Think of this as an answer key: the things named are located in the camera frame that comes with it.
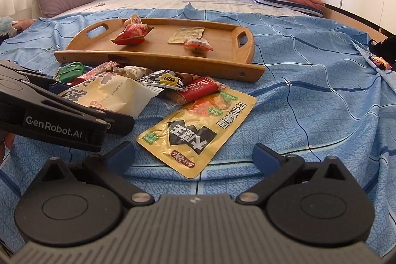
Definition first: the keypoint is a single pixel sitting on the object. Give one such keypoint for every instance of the red slim snack packet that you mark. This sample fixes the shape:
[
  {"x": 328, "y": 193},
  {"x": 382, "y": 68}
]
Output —
[{"x": 96, "y": 70}]

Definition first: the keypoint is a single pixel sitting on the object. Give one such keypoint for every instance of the red nut packet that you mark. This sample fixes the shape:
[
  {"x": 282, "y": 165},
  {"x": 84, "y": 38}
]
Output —
[{"x": 131, "y": 34}]

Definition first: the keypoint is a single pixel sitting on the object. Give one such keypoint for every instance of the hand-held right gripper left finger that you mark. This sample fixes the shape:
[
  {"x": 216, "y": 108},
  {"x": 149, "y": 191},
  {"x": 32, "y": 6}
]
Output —
[{"x": 120, "y": 157}]

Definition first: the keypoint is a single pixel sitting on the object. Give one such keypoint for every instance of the small colourful doll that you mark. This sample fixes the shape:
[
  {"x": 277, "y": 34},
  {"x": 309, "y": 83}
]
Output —
[{"x": 380, "y": 63}]

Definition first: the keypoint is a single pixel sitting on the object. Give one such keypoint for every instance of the pink candy packet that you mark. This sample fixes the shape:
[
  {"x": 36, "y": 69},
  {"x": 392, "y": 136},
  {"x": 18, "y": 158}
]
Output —
[{"x": 198, "y": 44}]

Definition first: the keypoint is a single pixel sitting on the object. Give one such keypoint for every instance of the pale blue cloth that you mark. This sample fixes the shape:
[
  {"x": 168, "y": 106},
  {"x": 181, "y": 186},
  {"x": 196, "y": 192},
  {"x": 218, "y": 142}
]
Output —
[{"x": 6, "y": 25}]

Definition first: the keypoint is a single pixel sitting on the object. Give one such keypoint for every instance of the red biscuit packet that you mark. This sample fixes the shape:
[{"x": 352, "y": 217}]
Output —
[{"x": 198, "y": 87}]

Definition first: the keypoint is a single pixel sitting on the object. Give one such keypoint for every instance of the dark cloth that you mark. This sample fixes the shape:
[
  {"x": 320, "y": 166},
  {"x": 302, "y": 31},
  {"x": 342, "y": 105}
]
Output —
[{"x": 383, "y": 47}]

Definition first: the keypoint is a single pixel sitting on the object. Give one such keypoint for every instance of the wooden bed side rail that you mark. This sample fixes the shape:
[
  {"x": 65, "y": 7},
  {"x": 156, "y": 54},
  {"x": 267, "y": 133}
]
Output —
[{"x": 355, "y": 18}]

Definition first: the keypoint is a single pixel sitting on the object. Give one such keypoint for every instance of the green snack packet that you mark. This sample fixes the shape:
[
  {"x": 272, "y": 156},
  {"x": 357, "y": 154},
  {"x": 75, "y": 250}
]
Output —
[{"x": 69, "y": 72}]

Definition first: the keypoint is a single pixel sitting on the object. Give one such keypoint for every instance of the beige quilted mattress pad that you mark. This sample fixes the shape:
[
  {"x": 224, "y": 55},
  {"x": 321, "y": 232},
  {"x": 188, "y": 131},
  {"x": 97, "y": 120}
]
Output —
[{"x": 154, "y": 2}]

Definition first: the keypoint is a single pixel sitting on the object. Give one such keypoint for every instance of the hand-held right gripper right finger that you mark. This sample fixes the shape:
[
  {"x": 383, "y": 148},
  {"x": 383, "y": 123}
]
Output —
[{"x": 264, "y": 158}]

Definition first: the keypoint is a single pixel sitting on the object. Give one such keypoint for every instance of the blue checked bedsheet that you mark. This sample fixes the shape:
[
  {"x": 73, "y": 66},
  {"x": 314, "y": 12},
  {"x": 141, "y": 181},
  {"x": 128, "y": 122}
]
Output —
[{"x": 309, "y": 103}]

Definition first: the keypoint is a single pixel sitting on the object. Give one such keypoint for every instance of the golden snack pouch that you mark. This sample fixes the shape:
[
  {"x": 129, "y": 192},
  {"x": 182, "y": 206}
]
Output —
[{"x": 198, "y": 134}]

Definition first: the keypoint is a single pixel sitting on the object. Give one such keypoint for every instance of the cream crinkly snack packet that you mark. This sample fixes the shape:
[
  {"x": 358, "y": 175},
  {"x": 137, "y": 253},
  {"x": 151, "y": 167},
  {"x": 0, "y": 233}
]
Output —
[{"x": 131, "y": 71}]

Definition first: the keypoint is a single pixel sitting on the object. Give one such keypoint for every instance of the beige snack packet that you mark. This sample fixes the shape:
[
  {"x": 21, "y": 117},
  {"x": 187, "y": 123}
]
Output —
[{"x": 185, "y": 35}]

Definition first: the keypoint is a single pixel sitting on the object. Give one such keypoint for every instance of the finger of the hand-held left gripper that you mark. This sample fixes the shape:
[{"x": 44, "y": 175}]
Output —
[
  {"x": 63, "y": 90},
  {"x": 120, "y": 124}
]

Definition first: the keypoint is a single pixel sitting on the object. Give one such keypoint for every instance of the white cake packet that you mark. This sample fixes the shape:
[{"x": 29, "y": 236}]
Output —
[{"x": 108, "y": 94}]

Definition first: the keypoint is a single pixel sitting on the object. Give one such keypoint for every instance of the folded blue striped blanket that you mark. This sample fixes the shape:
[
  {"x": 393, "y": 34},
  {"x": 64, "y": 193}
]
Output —
[{"x": 278, "y": 2}]

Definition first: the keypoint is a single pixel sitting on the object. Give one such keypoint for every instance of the black and white snack packet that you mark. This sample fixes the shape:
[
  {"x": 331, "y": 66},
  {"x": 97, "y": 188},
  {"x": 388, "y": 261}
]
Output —
[{"x": 164, "y": 78}]

